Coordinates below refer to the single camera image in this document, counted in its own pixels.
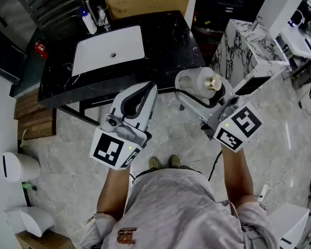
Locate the white rounded bin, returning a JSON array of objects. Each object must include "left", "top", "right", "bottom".
[{"left": 4, "top": 206, "right": 55, "bottom": 238}]

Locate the green bottle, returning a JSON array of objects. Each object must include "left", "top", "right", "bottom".
[{"left": 22, "top": 182, "right": 38, "bottom": 192}]

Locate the white bottle with gold cap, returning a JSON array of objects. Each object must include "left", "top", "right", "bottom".
[{"left": 175, "top": 66, "right": 223, "bottom": 101}]

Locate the person's left forearm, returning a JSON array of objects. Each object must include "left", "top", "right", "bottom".
[{"left": 96, "top": 162, "right": 132, "bottom": 222}]

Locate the person's right forearm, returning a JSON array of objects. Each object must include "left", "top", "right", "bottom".
[{"left": 220, "top": 142, "right": 255, "bottom": 209}]

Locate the black marble vanity counter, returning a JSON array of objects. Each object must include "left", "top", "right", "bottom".
[{"left": 37, "top": 10, "right": 207, "bottom": 109}]

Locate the white sink basin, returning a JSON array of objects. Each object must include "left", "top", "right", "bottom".
[{"left": 72, "top": 25, "right": 145, "bottom": 77}]

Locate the red fire extinguisher box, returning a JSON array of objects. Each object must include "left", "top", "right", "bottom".
[{"left": 34, "top": 40, "right": 49, "bottom": 61}]

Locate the person's torso in grey shirt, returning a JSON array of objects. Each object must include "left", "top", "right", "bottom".
[{"left": 79, "top": 164, "right": 280, "bottom": 249}]

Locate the white washbasin stand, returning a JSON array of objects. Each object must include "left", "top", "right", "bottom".
[{"left": 274, "top": 24, "right": 311, "bottom": 62}]

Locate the person's left shoe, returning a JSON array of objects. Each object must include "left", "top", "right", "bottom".
[{"left": 148, "top": 156, "right": 162, "bottom": 170}]

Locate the white floor cable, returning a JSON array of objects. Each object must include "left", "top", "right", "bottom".
[{"left": 263, "top": 174, "right": 289, "bottom": 209}]

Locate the white soap dispenser blue pump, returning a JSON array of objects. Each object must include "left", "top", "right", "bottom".
[{"left": 80, "top": 9, "right": 97, "bottom": 35}]

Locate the person's right shoe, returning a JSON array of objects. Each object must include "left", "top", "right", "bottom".
[{"left": 169, "top": 154, "right": 181, "bottom": 169}]

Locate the small cardboard box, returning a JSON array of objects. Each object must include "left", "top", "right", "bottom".
[{"left": 15, "top": 229, "right": 75, "bottom": 249}]

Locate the white power strip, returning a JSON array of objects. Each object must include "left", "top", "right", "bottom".
[{"left": 257, "top": 184, "right": 270, "bottom": 202}]

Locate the grey metal appliance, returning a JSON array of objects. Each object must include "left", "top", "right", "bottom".
[{"left": 9, "top": 0, "right": 90, "bottom": 40}]

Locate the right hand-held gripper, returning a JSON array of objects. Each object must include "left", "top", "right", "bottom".
[{"left": 175, "top": 75, "right": 264, "bottom": 153}]

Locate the white marble vanity cabinet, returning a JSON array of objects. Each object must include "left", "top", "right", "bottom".
[{"left": 209, "top": 19, "right": 291, "bottom": 96}]

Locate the person's shoe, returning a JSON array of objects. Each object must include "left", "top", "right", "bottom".
[
  {"left": 169, "top": 154, "right": 181, "bottom": 169},
  {"left": 148, "top": 156, "right": 162, "bottom": 170}
]

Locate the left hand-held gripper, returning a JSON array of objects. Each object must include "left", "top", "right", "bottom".
[{"left": 89, "top": 81, "right": 159, "bottom": 171}]

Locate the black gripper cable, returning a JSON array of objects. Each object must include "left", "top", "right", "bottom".
[{"left": 207, "top": 150, "right": 223, "bottom": 183}]

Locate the chrome faucet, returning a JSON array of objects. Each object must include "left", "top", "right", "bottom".
[{"left": 96, "top": 5, "right": 111, "bottom": 32}]

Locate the white pedal bin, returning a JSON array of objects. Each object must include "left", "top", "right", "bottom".
[{"left": 1, "top": 151, "right": 41, "bottom": 183}]

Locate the dark grey cabinet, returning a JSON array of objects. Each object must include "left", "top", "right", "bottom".
[{"left": 0, "top": 26, "right": 29, "bottom": 86}]

